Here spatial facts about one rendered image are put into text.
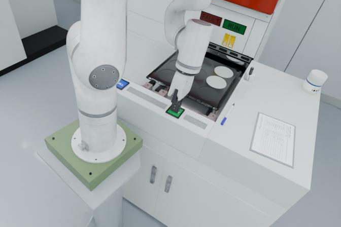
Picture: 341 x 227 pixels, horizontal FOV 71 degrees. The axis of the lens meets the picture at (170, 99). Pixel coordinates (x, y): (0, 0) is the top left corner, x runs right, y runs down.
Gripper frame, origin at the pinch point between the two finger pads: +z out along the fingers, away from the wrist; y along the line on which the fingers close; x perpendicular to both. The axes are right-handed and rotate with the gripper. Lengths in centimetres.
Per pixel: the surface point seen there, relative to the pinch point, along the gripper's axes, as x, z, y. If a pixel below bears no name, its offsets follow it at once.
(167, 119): -0.5, 4.3, 3.6
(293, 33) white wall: 34, -6, -210
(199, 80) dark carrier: -2.6, 2.2, -33.0
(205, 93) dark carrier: 3.6, 3.7, -26.4
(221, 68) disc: 3, -1, -50
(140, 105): -12.7, 4.2, 3.5
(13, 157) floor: -106, 101, -1
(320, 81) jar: 46, -15, -45
